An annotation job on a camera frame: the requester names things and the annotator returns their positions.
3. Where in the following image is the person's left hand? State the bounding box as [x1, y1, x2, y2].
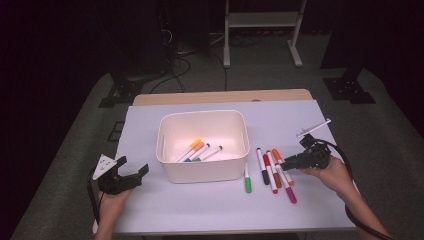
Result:
[97, 188, 135, 219]

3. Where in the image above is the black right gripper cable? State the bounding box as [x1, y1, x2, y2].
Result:
[312, 137, 396, 240]

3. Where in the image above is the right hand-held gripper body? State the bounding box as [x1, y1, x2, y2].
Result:
[295, 117, 333, 170]

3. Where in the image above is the black stand base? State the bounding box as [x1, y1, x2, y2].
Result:
[322, 68, 376, 105]
[98, 71, 145, 109]

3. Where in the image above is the magenta capped marker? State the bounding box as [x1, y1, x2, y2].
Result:
[275, 163, 298, 205]

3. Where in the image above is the orange capped marker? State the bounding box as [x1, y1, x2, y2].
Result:
[179, 141, 205, 163]
[271, 148, 296, 187]

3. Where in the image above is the white plastic storage box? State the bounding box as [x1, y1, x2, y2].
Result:
[155, 109, 251, 184]

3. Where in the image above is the white metal frame stand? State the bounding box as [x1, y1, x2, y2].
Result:
[222, 0, 308, 69]

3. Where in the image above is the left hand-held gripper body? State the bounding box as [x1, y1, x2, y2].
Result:
[92, 153, 145, 196]

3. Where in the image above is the red capped marker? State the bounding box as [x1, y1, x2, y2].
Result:
[262, 153, 279, 195]

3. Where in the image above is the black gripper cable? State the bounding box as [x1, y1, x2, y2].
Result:
[86, 168, 102, 225]
[312, 137, 396, 240]

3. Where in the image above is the black floor frame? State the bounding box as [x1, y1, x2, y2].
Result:
[107, 121, 125, 143]

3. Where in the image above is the person's right hand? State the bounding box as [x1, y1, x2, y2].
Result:
[299, 155, 356, 195]

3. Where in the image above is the yellow capped marker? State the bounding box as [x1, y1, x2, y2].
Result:
[173, 138, 202, 163]

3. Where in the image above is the black floor cable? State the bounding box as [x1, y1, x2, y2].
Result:
[149, 56, 193, 94]
[209, 51, 229, 92]

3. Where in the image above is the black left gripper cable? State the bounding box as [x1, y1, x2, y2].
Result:
[86, 168, 102, 225]

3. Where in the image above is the dark blue capped marker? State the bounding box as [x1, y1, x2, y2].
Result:
[183, 142, 211, 163]

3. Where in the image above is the brown capped marker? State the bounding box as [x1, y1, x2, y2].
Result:
[266, 149, 283, 189]

